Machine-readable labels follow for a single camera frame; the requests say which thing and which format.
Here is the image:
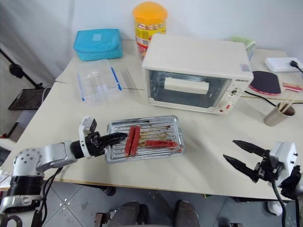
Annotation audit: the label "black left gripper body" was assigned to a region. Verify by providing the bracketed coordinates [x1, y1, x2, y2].
[85, 131, 107, 157]

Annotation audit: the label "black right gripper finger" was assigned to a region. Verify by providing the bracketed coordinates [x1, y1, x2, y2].
[223, 154, 258, 182]
[232, 140, 271, 158]

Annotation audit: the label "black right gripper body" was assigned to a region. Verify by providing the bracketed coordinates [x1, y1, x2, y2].
[250, 149, 285, 184]

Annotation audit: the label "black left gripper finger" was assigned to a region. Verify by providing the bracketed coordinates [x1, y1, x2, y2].
[102, 132, 129, 141]
[102, 138, 126, 148]

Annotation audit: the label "silver metal baking tray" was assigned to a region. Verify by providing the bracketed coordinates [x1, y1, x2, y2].
[105, 115, 186, 164]

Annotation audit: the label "long red grilled sausage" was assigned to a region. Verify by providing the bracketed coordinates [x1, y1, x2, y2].
[144, 140, 179, 148]

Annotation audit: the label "cream white toaster oven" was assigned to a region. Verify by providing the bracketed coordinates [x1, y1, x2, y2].
[141, 34, 255, 116]

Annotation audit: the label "white crumpled object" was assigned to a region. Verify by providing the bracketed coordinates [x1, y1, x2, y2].
[267, 200, 284, 216]

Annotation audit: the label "metal cup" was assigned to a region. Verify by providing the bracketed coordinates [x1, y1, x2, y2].
[263, 102, 296, 127]

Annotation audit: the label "wooden chopsticks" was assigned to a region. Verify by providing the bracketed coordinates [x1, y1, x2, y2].
[279, 91, 299, 114]

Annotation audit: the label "clear plastic storage box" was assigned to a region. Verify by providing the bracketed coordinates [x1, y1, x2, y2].
[76, 59, 123, 108]

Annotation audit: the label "clear plastic box lid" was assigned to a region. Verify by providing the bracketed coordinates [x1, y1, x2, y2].
[113, 63, 145, 91]

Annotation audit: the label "black table tennis paddle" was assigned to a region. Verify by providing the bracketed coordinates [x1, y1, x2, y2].
[249, 70, 303, 96]

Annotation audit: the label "dark rounded shape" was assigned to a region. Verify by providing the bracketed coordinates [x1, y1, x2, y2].
[109, 201, 149, 227]
[174, 200, 201, 227]

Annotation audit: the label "black flat board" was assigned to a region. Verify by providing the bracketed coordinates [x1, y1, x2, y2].
[8, 87, 52, 111]

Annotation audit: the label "white power strip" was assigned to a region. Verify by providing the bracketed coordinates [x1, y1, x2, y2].
[264, 57, 301, 73]

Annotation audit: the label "black power plug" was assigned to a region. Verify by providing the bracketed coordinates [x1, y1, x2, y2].
[289, 60, 303, 72]

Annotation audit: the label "blue fabric pouch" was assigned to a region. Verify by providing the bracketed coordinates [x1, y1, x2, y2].
[73, 28, 124, 61]

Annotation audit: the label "green white packet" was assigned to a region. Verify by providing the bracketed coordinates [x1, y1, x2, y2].
[229, 35, 257, 61]

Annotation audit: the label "black light stand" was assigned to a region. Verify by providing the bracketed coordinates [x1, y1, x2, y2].
[0, 46, 45, 90]

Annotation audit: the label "clear jar with orange lid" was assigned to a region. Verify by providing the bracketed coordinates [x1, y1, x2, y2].
[132, 1, 169, 60]

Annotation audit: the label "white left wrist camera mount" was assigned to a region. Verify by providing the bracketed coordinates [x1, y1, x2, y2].
[79, 116, 98, 159]

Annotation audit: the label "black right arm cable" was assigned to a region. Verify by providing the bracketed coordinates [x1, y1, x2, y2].
[271, 180, 299, 227]

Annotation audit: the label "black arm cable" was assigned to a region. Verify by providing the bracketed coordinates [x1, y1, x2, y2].
[33, 166, 63, 227]
[271, 180, 299, 227]

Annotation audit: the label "black oven power cable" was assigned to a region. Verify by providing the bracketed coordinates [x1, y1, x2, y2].
[243, 90, 277, 107]

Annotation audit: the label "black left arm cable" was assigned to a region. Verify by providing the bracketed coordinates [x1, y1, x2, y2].
[33, 166, 63, 227]

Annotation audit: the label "glass oven door with handle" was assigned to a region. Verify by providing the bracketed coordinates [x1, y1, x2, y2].
[144, 69, 234, 112]

